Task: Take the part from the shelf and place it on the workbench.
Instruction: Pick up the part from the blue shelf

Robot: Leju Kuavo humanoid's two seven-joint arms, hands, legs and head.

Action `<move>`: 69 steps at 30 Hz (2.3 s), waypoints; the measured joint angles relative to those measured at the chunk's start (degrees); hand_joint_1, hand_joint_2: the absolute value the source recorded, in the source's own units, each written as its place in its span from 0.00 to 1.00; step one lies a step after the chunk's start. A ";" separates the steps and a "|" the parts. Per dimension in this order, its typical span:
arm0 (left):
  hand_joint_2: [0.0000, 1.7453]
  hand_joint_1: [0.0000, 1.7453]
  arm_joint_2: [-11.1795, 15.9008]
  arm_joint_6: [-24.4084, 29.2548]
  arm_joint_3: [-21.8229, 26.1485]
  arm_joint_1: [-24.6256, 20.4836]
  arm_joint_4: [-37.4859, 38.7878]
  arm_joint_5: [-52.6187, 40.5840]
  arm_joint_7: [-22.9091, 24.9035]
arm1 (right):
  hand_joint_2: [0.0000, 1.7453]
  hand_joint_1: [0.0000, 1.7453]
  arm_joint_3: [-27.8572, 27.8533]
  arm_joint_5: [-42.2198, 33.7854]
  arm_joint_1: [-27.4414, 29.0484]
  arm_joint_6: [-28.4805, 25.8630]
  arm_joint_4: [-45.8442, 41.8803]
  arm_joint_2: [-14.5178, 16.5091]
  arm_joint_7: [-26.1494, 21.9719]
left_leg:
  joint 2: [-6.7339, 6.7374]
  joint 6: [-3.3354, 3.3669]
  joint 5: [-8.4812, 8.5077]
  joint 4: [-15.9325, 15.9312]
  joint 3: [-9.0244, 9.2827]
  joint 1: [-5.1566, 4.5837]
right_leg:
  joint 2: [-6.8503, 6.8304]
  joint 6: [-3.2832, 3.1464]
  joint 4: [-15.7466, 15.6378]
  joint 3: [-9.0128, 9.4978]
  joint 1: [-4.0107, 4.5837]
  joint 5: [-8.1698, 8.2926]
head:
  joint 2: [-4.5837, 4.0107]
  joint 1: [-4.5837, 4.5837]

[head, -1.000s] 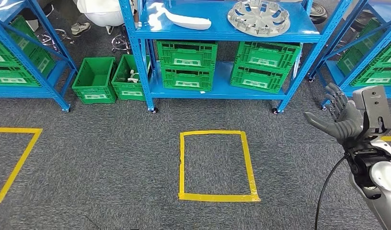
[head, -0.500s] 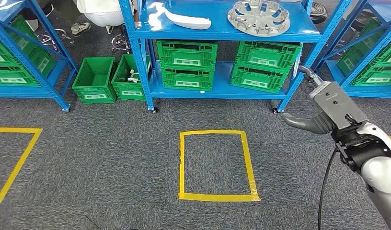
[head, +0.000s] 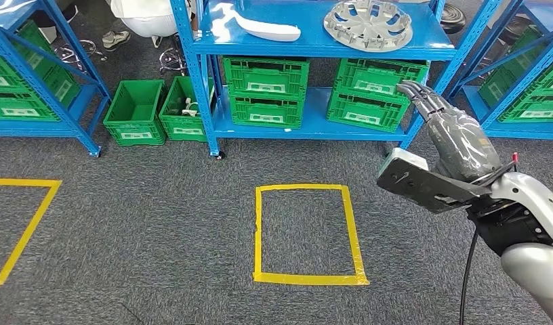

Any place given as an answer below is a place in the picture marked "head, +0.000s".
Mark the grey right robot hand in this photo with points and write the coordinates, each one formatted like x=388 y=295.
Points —
x=460 y=143

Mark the silver plastic wheel hubcap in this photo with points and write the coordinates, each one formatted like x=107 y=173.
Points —
x=367 y=27

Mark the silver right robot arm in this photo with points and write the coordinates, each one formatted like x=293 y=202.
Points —
x=528 y=197

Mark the blue metal shelf rack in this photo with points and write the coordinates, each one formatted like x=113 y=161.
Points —
x=32 y=127
x=523 y=130
x=312 y=42

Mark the white plastic car part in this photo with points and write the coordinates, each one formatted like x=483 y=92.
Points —
x=274 y=32

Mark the yellow floor tape square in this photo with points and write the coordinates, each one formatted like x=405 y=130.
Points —
x=25 y=182
x=312 y=279

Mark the small white plastic parts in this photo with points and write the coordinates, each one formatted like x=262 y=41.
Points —
x=189 y=107

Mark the green crate with parts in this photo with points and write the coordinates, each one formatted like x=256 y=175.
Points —
x=184 y=130

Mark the chrome stool base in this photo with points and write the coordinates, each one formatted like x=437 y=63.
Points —
x=83 y=45
x=171 y=61

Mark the empty green plastic crate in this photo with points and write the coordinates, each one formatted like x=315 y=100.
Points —
x=135 y=107

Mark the person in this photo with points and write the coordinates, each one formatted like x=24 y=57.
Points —
x=43 y=18
x=146 y=20

